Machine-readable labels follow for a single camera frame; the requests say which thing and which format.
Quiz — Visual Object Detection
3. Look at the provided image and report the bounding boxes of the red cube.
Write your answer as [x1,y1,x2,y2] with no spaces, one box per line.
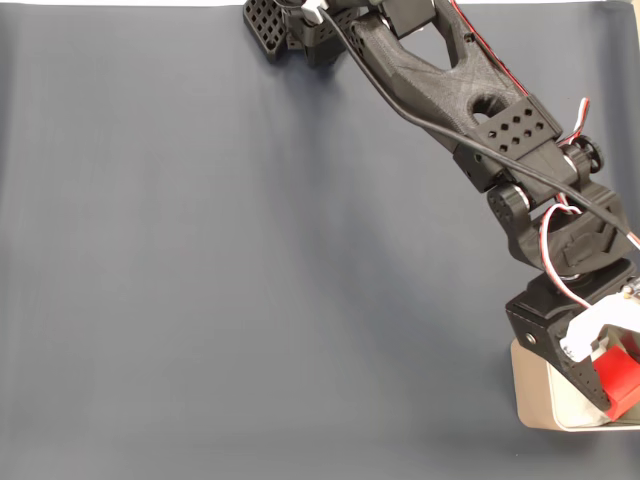
[592,344,640,421]

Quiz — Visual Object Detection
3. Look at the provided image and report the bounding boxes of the beige box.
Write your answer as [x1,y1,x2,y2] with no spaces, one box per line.
[509,338,640,432]

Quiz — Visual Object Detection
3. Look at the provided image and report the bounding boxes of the white camera board with mount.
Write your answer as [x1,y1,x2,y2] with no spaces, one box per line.
[559,277,640,362]

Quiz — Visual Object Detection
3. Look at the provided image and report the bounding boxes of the white red servo wire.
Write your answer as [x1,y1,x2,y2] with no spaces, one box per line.
[449,0,607,312]

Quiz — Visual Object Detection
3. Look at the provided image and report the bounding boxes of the black camera cable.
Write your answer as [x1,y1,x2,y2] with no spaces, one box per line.
[302,0,640,249]

